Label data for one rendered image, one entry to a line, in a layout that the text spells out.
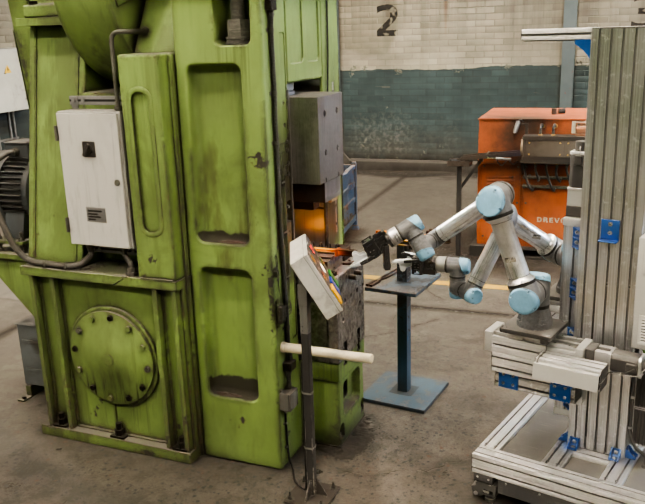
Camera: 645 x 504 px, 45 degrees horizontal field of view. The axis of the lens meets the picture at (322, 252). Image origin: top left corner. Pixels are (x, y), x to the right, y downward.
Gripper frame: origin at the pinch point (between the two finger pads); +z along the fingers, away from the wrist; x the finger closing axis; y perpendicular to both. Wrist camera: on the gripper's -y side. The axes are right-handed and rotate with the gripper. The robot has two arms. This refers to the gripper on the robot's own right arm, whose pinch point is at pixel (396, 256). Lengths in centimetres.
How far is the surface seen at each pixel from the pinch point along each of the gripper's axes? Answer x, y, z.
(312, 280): -72, -9, 12
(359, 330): 15, 47, 25
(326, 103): -7, -73, 31
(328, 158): -7, -47, 31
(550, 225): 354, 69, -32
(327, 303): -70, 1, 7
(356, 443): -8, 100, 20
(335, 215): 35, -9, 45
